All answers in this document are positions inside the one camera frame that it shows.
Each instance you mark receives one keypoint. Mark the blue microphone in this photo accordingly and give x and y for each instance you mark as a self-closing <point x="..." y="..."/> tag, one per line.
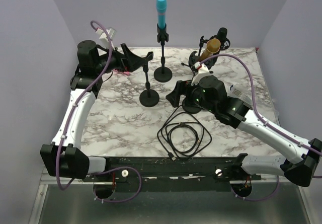
<point x="161" y="7"/>

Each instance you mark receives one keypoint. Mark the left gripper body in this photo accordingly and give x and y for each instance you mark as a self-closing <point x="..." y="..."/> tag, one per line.
<point x="116" y="62"/>

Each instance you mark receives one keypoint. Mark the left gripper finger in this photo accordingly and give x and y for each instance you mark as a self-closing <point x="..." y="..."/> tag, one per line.
<point x="126" y="51"/>
<point x="133" y="62"/>

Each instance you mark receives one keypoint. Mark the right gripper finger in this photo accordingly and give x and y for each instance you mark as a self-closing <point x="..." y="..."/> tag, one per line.
<point x="180" y="86"/>
<point x="174" y="96"/>

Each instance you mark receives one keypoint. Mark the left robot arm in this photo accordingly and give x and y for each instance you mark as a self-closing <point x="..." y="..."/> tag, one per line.
<point x="63" y="156"/>

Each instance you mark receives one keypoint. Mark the gold microphone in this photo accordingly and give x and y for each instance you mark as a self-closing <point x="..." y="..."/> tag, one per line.
<point x="212" y="46"/>

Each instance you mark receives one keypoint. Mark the black condenser microphone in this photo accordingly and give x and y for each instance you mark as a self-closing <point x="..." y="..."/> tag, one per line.
<point x="224" y="41"/>

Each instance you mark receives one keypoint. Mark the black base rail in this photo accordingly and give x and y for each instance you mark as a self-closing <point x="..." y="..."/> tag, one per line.
<point x="161" y="174"/>

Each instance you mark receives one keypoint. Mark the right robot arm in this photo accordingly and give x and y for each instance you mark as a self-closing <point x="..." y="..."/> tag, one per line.
<point x="298" y="157"/>

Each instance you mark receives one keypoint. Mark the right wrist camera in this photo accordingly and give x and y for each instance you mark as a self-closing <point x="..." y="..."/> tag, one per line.
<point x="202" y="71"/>

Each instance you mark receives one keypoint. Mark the short black mic stand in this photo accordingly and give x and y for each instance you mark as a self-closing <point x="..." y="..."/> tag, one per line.
<point x="149" y="97"/>

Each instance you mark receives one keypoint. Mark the pink microphone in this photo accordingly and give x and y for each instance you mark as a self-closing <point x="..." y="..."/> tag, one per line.
<point x="121" y="72"/>

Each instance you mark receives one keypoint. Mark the black tripod mic stand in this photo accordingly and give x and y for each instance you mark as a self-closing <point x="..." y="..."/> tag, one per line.
<point x="201" y="45"/>

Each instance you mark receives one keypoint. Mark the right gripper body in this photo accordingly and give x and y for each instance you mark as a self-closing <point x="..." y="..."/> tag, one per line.
<point x="193" y="96"/>

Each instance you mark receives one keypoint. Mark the clear plastic parts box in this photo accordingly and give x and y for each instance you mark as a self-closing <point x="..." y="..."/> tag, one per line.
<point x="237" y="91"/>

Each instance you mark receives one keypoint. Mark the tall black mic stand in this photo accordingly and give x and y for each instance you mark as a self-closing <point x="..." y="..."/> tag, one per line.
<point x="162" y="74"/>

